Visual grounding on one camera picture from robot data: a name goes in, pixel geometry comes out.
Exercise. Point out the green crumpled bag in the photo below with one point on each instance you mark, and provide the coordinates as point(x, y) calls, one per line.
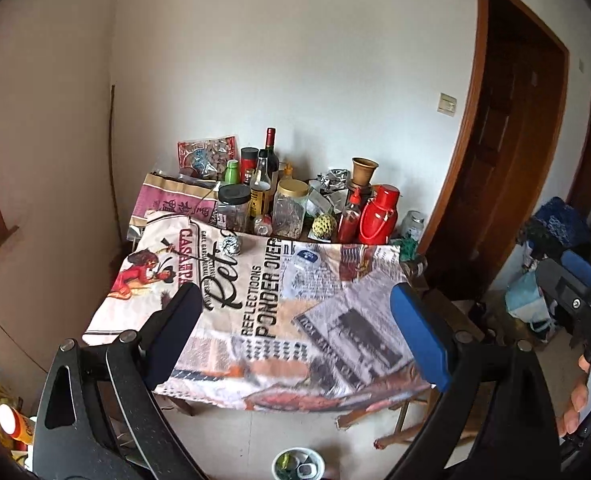
point(408, 248)

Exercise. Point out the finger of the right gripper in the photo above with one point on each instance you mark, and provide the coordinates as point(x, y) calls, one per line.
point(579, 267)

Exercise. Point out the pink patterned bag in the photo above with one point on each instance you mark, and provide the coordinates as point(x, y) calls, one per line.
point(160, 193)

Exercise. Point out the person right hand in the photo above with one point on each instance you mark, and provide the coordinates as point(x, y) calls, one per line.
point(570, 420)

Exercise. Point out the green cap bottle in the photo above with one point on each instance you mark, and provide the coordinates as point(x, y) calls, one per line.
point(231, 176)

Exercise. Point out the small red can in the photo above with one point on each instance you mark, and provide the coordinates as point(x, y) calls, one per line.
point(263, 225)

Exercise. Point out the black lid plastic jar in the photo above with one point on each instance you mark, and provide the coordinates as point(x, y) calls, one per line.
point(233, 209)

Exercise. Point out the wooden table leg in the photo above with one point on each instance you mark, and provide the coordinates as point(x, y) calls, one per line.
point(346, 421)

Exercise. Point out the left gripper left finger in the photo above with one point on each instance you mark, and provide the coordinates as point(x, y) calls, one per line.
point(137, 362)

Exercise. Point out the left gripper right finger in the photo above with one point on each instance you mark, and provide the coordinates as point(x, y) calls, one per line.
point(453, 368)

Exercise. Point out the white trash bin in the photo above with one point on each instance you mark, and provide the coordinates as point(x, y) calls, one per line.
point(298, 464)

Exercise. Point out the printed newspaper tablecloth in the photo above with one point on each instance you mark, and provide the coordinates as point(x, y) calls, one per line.
point(330, 346)

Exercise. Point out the wall light switch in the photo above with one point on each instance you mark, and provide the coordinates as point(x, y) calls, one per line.
point(447, 105)

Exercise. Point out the gold lid plastic jar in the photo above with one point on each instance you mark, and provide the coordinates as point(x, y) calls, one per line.
point(289, 208)

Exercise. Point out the brown wooden door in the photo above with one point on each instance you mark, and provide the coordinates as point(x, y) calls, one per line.
point(504, 150)

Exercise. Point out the brown clay vase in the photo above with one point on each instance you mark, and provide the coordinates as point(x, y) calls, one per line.
point(363, 169)

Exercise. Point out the red thermos jug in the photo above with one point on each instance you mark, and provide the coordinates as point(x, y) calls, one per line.
point(379, 217)

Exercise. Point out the silver foil ball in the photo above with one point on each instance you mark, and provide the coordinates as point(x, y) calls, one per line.
point(231, 245)

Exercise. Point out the dark wine bottle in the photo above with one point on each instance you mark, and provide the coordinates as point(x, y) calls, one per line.
point(273, 161)

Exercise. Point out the yellow textured ball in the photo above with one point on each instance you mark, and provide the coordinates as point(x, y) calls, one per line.
point(323, 227)

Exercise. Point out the glass jar white lid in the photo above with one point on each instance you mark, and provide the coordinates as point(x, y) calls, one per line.
point(413, 225)

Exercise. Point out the clear glass oil bottle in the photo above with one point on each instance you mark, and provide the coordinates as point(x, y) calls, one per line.
point(260, 186)

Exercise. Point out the red sauce squeeze bottle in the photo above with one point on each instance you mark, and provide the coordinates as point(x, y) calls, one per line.
point(349, 221)

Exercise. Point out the red snack packet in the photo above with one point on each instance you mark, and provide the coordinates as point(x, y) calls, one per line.
point(206, 159)

